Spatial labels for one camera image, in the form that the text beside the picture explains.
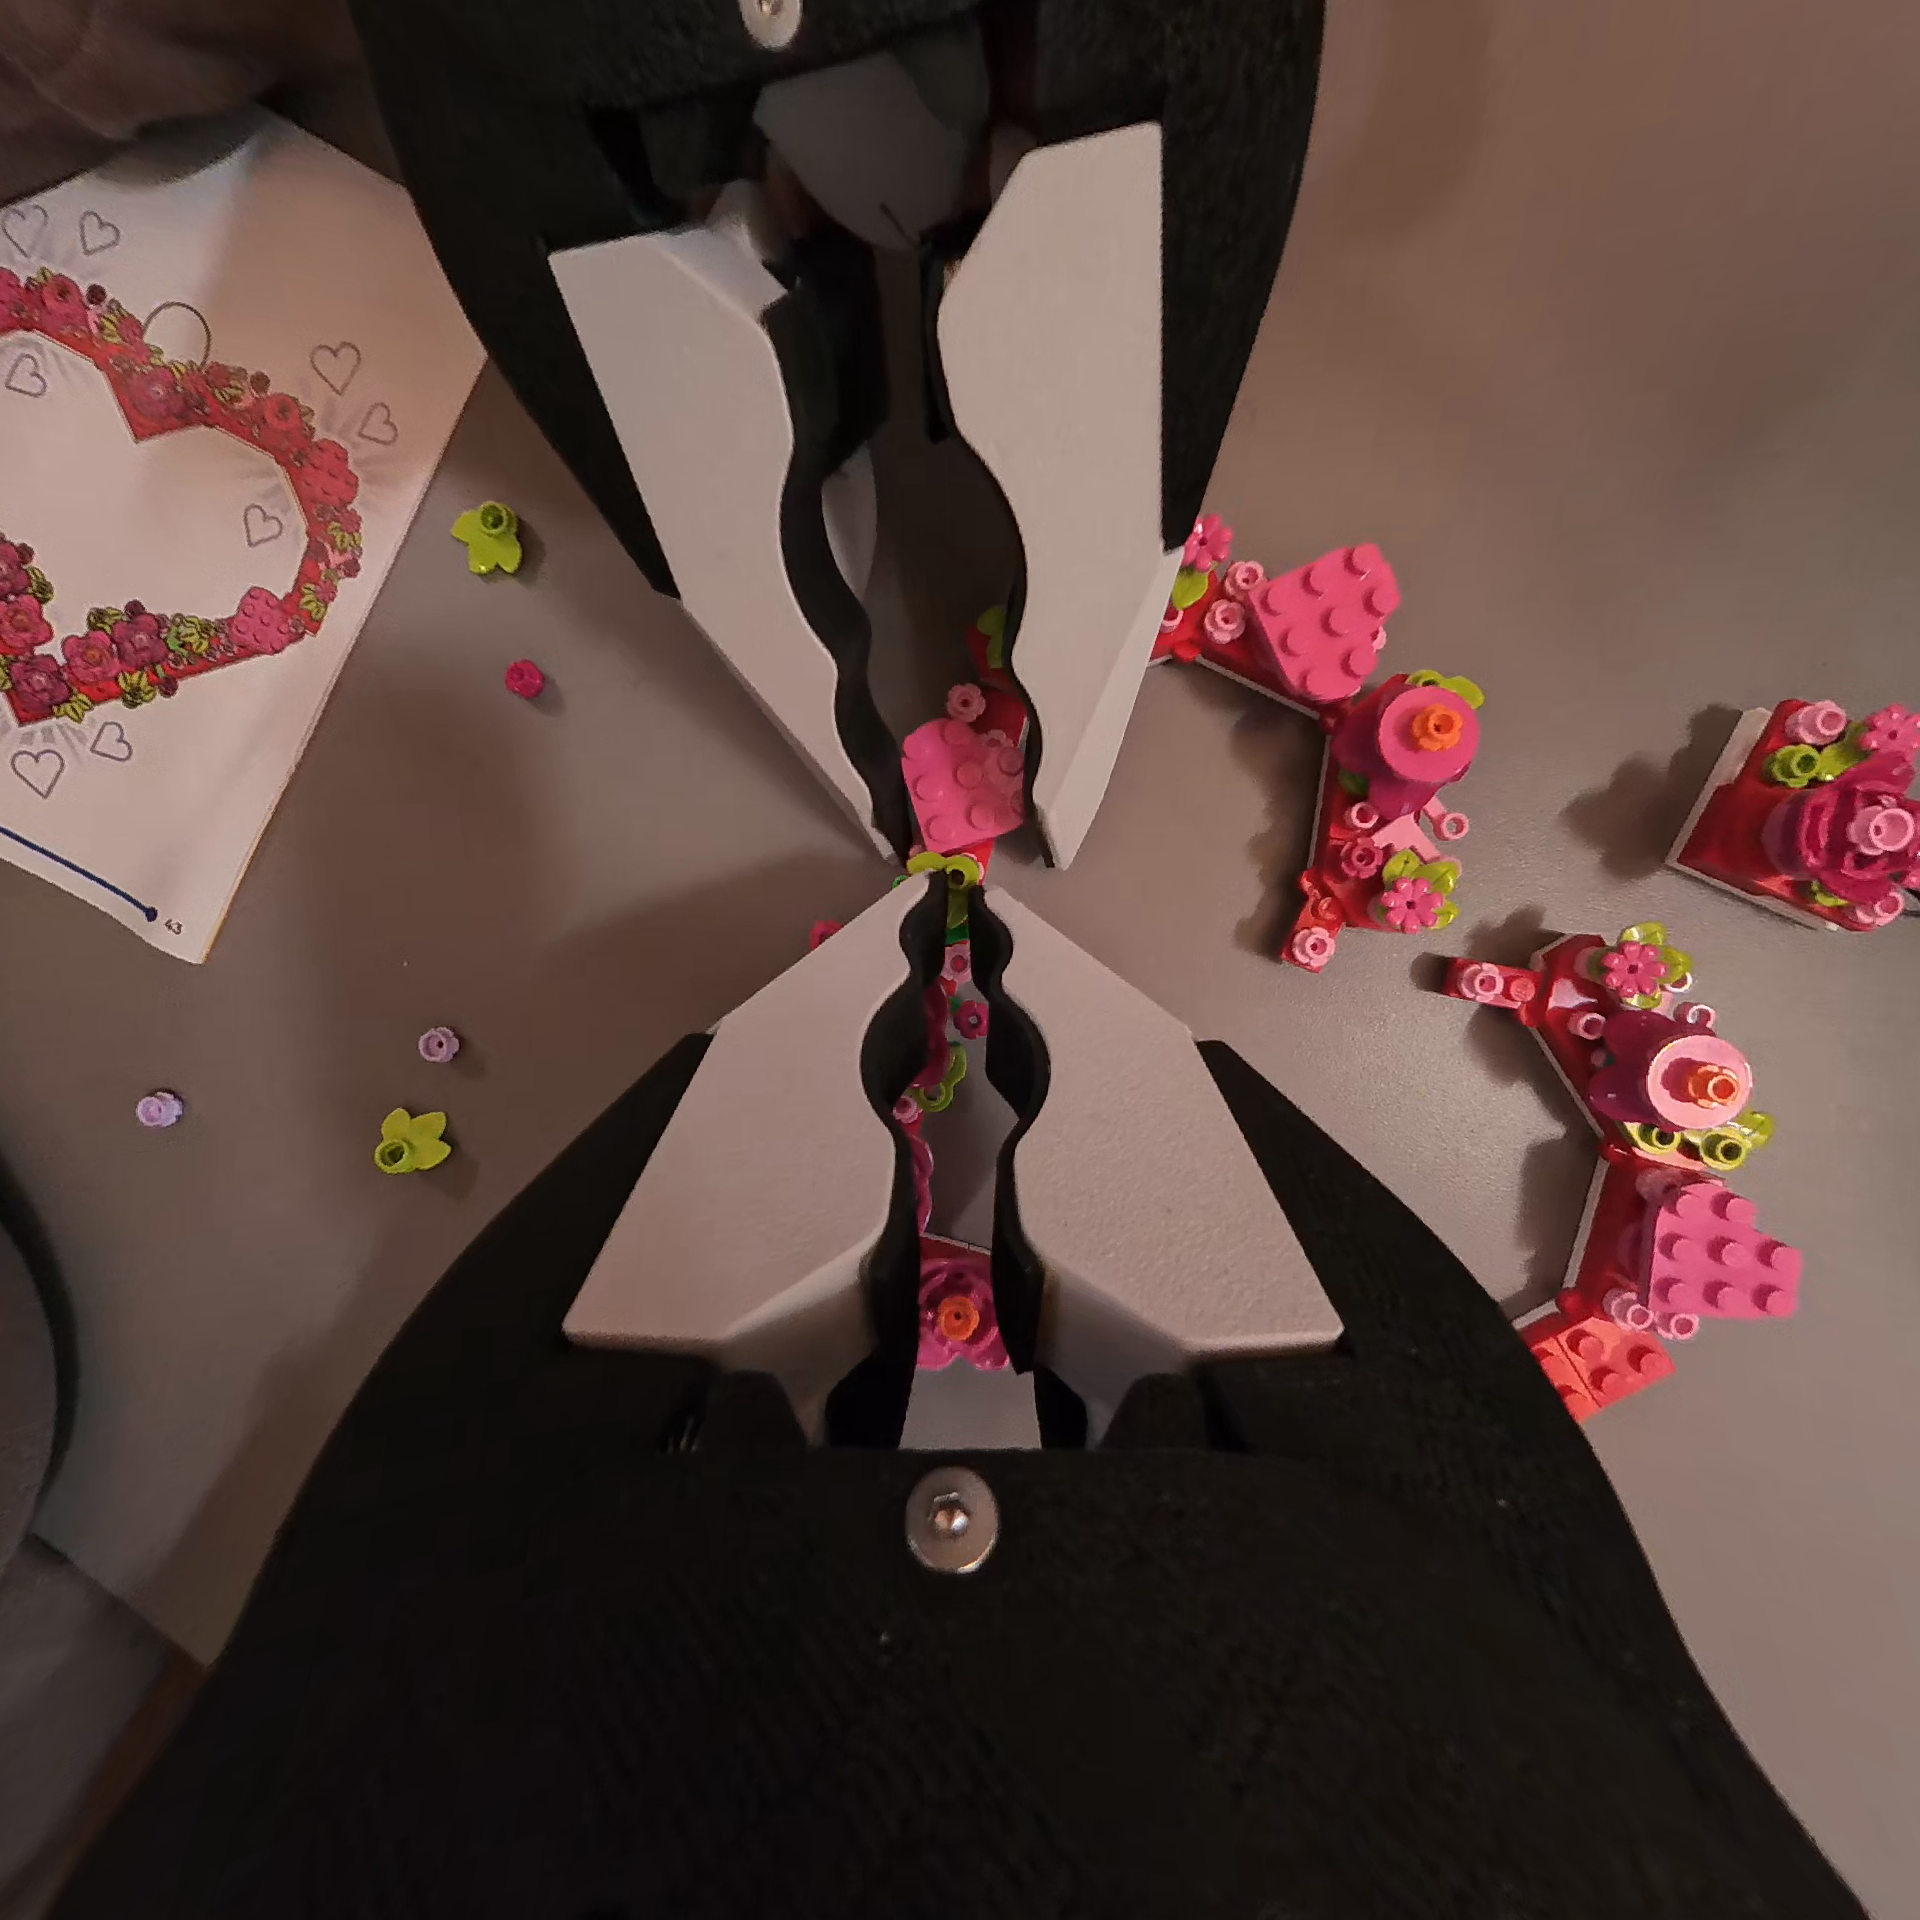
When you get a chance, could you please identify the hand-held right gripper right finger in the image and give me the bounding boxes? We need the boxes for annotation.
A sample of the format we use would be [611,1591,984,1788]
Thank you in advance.
[961,884,1344,1448]

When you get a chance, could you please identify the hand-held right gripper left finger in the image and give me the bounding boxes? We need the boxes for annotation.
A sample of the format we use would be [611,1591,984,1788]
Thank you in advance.
[563,874,946,1448]

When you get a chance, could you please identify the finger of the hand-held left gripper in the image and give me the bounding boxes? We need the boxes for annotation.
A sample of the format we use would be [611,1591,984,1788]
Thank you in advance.
[552,210,916,864]
[931,123,1187,874]

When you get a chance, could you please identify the straight red lego flower strip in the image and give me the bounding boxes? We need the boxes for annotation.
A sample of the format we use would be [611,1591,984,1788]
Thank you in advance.
[810,598,1040,1373]

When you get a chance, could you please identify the bent red lego flower section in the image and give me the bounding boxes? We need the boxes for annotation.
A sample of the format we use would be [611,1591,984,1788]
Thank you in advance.
[1148,514,1491,973]

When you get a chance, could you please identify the curved red lego flower section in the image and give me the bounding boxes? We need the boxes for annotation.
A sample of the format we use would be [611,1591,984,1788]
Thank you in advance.
[1445,919,1807,1423]

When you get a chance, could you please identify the lego instruction booklet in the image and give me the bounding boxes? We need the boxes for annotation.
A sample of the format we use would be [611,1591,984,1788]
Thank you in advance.
[0,111,492,965]

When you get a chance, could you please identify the small red lego rose section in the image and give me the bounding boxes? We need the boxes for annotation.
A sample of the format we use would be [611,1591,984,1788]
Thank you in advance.
[1668,696,1920,935]

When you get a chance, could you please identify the dark grey rounded object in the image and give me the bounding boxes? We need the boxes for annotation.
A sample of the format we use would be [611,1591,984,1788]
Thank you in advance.
[0,1147,80,1548]

